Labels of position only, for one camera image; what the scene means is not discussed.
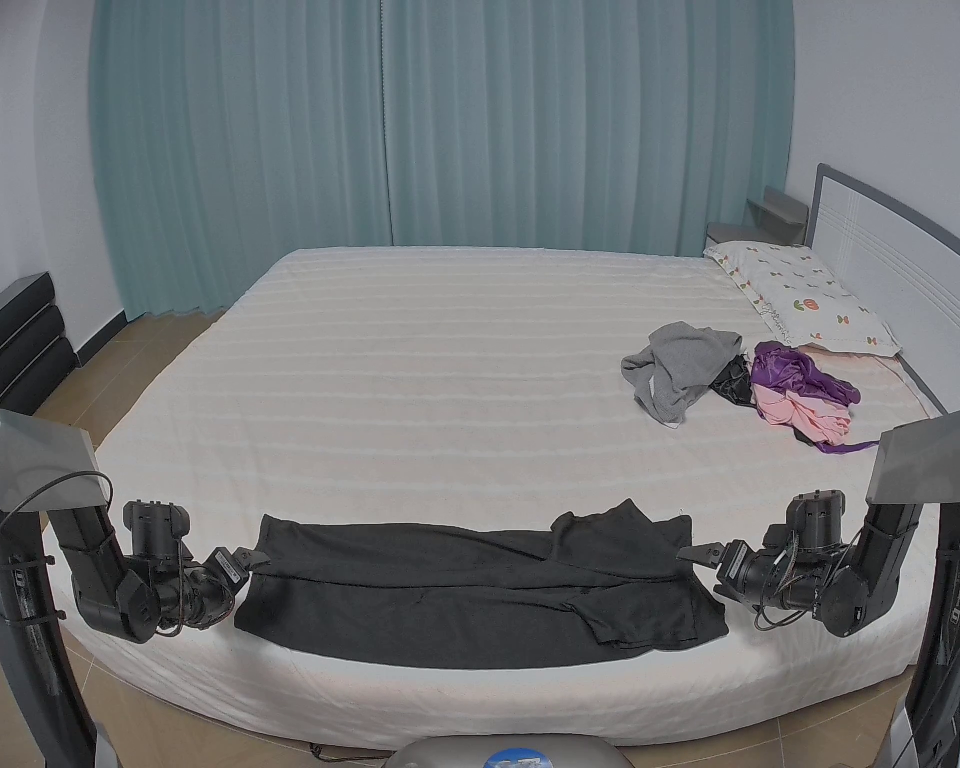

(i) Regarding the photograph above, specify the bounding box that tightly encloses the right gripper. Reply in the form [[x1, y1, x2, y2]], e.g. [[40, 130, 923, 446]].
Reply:
[[675, 541, 790, 610]]

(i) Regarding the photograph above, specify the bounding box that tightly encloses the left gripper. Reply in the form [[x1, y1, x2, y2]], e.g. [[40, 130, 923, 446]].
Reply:
[[183, 547, 273, 630]]

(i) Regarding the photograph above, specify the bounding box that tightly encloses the black T-shirt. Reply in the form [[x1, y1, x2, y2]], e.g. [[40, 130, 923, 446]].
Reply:
[[234, 500, 730, 672]]

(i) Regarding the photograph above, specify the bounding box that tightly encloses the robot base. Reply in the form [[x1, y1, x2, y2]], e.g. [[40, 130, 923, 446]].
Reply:
[[382, 736, 624, 768]]

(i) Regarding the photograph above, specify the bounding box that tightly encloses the bed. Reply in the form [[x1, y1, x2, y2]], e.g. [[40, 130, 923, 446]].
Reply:
[[52, 163, 960, 751]]

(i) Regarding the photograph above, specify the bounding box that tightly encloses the pink garment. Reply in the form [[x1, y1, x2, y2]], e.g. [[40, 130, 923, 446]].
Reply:
[[752, 384, 852, 445]]

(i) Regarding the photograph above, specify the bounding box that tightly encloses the black garment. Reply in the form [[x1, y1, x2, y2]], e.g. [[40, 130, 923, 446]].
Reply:
[[708, 354, 755, 410]]

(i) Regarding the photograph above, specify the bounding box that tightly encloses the grey garment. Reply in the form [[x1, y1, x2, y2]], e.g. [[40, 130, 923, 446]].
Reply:
[[621, 321, 745, 430]]

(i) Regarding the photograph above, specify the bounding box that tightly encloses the purple garment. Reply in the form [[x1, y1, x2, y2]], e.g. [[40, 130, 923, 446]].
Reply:
[[750, 341, 880, 456]]

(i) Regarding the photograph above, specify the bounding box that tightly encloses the white printed pillow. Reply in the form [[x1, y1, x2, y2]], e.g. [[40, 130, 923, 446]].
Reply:
[[702, 240, 901, 357]]

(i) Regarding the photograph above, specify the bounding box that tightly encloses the black chest of drawers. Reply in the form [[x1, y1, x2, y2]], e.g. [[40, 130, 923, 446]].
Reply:
[[0, 271, 80, 414]]

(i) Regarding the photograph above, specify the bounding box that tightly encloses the grey bedside table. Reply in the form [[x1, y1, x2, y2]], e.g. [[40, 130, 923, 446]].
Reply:
[[705, 187, 810, 247]]

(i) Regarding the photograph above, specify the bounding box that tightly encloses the blue-green curtain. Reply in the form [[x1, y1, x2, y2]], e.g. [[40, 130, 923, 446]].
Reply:
[[382, 0, 796, 258], [88, 0, 395, 320]]

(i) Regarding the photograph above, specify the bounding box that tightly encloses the black cable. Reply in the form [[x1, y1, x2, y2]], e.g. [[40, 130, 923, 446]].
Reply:
[[307, 741, 391, 766], [0, 469, 115, 519]]

